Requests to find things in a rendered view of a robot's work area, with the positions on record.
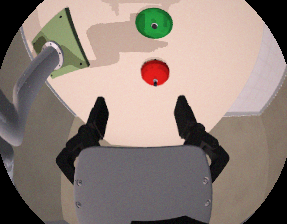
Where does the green bell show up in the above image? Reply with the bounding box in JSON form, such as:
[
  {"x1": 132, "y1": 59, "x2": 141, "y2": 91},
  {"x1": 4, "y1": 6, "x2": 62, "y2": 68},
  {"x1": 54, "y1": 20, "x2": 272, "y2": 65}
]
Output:
[{"x1": 135, "y1": 8, "x2": 173, "y2": 39}]

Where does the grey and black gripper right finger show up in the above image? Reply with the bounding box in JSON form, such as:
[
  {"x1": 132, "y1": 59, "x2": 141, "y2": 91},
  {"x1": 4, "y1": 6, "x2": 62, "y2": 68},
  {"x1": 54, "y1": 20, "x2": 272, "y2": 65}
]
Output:
[{"x1": 174, "y1": 95, "x2": 230, "y2": 183}]

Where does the red bell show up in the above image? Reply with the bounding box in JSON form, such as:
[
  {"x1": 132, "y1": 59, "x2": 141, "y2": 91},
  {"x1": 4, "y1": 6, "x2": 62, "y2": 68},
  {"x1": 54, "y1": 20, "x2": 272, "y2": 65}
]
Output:
[{"x1": 141, "y1": 59, "x2": 170, "y2": 87}]

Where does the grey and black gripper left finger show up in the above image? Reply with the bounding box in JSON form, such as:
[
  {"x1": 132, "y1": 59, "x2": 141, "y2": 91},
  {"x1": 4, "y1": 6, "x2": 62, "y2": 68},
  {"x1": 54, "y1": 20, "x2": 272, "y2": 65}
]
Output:
[{"x1": 56, "y1": 96, "x2": 109, "y2": 185}]

